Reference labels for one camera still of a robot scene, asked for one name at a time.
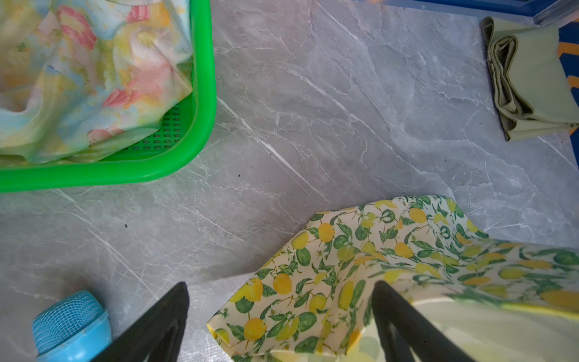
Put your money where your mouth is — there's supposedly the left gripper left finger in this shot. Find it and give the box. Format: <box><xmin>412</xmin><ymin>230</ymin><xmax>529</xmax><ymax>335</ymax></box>
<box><xmin>94</xmin><ymin>281</ymin><xmax>190</xmax><ymax>361</ymax></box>

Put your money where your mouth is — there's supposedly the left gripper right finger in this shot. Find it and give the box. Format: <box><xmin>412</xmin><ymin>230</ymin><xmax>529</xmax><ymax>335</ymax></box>
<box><xmin>371</xmin><ymin>281</ymin><xmax>473</xmax><ymax>361</ymax></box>

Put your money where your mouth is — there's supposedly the lemon print skirt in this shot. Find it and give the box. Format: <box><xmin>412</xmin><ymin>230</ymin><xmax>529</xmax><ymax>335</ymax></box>
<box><xmin>207</xmin><ymin>196</ymin><xmax>578</xmax><ymax>361</ymax></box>

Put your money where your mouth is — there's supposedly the green plastic basket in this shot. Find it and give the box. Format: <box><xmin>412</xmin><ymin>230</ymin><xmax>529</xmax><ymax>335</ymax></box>
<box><xmin>1</xmin><ymin>1</ymin><xmax>217</xmax><ymax>193</ymax></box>

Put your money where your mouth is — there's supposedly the olive green skirt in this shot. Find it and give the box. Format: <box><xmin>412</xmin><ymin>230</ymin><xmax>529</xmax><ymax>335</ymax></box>
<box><xmin>480</xmin><ymin>17</ymin><xmax>578</xmax><ymax>142</ymax></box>

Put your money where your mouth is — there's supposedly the light blue cylinder tool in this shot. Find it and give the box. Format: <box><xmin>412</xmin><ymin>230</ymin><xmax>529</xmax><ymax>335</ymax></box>
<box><xmin>32</xmin><ymin>291</ymin><xmax>112</xmax><ymax>361</ymax></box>

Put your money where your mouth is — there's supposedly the pastel floral skirt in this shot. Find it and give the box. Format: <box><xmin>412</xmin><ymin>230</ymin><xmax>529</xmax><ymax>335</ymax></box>
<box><xmin>1</xmin><ymin>1</ymin><xmax>193</xmax><ymax>167</ymax></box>

